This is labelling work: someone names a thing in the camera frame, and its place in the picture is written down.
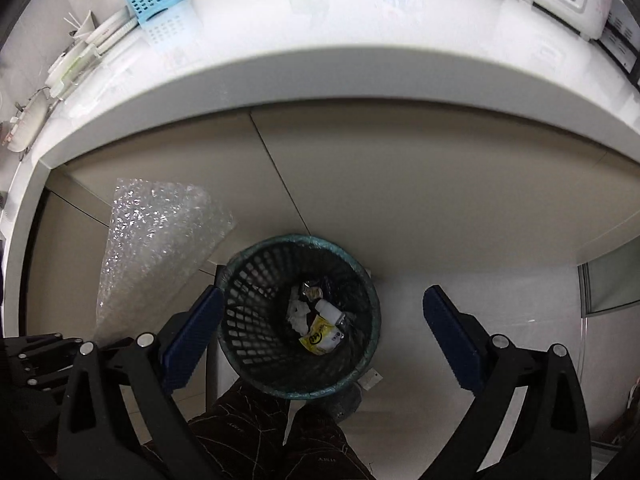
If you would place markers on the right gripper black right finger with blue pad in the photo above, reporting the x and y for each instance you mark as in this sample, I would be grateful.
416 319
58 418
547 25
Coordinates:
550 439

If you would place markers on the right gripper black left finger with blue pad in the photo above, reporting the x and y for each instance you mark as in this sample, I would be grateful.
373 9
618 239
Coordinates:
119 420

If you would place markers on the bubble wrap sheet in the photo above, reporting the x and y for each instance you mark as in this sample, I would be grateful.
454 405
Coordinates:
160 234

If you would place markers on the white tissue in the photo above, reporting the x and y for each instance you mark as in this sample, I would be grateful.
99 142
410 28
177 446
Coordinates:
300 315

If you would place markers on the white plastic bottle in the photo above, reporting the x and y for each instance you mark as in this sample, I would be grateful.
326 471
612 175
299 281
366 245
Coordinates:
329 312

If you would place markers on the dark mesh trash basket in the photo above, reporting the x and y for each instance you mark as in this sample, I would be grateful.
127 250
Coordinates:
254 332

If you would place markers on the yellow wrapper in basket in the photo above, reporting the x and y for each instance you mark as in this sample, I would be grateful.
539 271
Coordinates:
322 338

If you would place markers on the clear glass food container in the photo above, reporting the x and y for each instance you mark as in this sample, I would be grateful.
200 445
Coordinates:
76 60

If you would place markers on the stack of white plates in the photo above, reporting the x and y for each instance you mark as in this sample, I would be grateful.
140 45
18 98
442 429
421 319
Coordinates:
109 33

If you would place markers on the white microwave oven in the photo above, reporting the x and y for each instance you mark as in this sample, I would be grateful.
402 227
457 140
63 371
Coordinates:
621 40

